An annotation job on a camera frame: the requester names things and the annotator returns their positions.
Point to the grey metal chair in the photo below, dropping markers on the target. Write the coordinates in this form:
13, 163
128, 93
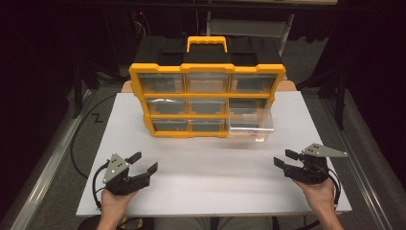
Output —
249, 28

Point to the person's left hand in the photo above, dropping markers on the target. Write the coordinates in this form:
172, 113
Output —
115, 202

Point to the yellow and black drawer cabinet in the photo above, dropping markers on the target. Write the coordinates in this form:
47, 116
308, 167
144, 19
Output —
207, 95

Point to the set of closed clear drawers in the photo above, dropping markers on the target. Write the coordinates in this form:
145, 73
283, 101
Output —
162, 83

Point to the metal rail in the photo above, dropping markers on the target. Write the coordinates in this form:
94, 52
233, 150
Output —
41, 179
360, 172

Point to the person's right hand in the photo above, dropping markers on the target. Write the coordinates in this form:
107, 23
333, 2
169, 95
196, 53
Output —
319, 195

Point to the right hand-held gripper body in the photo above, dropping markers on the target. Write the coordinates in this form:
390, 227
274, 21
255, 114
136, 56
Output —
306, 172

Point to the pulled-out clear plastic drawer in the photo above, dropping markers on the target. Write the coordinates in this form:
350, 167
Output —
249, 123

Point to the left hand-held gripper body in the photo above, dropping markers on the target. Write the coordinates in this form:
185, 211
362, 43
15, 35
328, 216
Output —
116, 172

